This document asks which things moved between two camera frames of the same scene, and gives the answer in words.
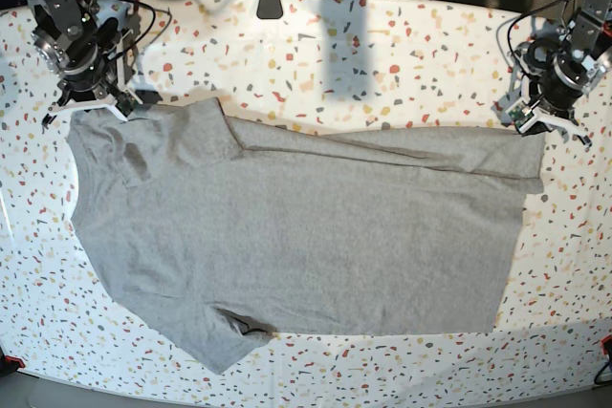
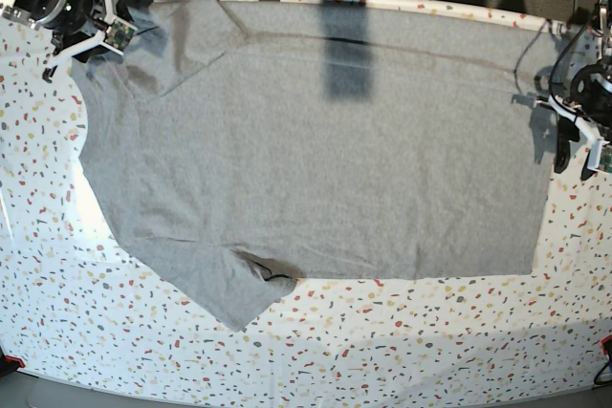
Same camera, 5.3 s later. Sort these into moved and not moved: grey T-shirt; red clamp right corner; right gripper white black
Moved: right gripper white black; grey T-shirt
Not moved: red clamp right corner
